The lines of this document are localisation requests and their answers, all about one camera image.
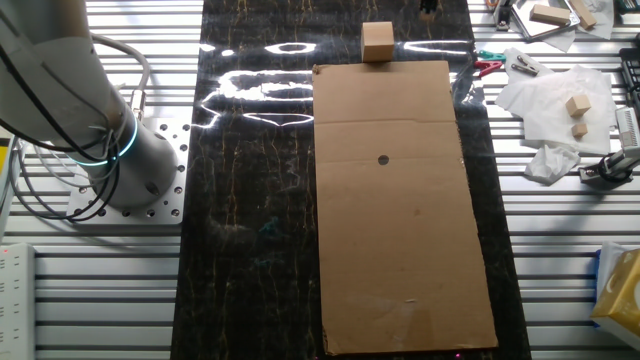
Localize white power strip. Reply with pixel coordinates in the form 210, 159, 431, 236
0, 242, 36, 360

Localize white pulled tissue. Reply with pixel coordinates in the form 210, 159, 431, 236
597, 241, 629, 301

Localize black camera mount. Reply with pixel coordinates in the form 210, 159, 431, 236
578, 147, 640, 190

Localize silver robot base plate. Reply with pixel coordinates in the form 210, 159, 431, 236
65, 117, 192, 226

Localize yellow tissue box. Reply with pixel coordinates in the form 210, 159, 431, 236
589, 248, 640, 336

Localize crumpled white tissue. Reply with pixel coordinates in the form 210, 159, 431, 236
523, 143, 582, 185

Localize white paper piece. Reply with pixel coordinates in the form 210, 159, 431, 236
544, 27, 579, 54

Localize large wooden cube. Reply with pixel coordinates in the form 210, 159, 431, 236
360, 20, 396, 64

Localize black marble pattern mat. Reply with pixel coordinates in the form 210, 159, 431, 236
169, 0, 532, 360

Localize black base cable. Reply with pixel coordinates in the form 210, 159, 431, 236
9, 119, 121, 222

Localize black keyboard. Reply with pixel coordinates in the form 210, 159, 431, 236
618, 47, 640, 109

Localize brown cardboard sheet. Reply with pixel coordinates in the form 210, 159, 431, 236
310, 59, 500, 357

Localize white tissue wad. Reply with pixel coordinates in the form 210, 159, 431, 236
579, 0, 615, 41

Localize medium wooden cube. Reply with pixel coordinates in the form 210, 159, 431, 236
564, 93, 593, 119

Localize long wooden block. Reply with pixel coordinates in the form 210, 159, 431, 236
568, 0, 599, 30

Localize large white tissue sheet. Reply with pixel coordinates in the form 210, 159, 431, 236
494, 47, 619, 156

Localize grey base cable with connector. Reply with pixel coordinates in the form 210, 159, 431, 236
89, 32, 152, 124

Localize red clothespin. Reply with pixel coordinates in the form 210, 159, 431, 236
473, 59, 505, 78

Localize metal tray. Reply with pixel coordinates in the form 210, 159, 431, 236
510, 0, 582, 42

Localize rectangular wooden block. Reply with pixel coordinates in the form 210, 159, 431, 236
528, 3, 572, 27

